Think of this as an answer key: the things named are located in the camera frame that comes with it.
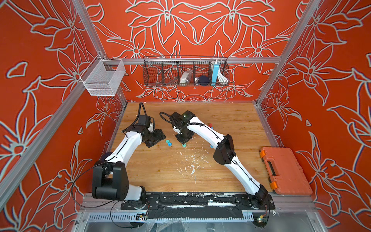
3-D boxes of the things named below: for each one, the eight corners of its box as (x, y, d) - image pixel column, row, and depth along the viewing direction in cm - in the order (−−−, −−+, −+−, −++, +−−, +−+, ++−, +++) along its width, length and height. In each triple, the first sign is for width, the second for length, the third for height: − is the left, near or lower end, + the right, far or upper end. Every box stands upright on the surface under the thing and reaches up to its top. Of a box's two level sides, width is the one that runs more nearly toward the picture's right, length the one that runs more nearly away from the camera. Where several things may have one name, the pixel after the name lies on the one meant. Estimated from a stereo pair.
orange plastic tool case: (273, 195, 77) (278, 192, 72) (257, 150, 94) (260, 146, 89) (307, 195, 77) (315, 192, 72) (285, 150, 94) (290, 146, 89)
